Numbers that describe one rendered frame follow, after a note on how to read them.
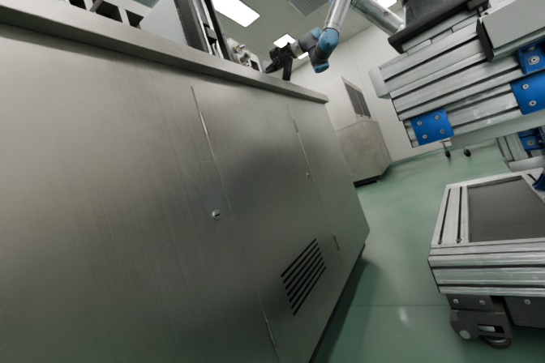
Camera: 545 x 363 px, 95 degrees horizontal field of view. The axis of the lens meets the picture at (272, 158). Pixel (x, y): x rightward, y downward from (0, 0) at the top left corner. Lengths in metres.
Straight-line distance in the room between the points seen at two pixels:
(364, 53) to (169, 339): 5.74
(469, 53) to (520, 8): 0.15
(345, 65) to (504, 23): 5.29
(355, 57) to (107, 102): 5.62
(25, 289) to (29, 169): 0.13
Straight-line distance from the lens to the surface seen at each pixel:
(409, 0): 0.91
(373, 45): 5.91
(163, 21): 1.32
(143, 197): 0.46
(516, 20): 0.72
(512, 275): 0.80
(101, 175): 0.44
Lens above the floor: 0.56
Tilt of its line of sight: 4 degrees up
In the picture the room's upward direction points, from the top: 19 degrees counter-clockwise
